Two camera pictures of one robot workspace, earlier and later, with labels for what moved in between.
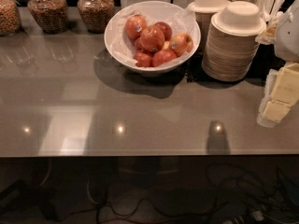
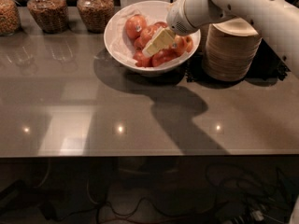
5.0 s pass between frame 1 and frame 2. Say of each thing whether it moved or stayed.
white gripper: moved
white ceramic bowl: stayed
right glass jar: stayed
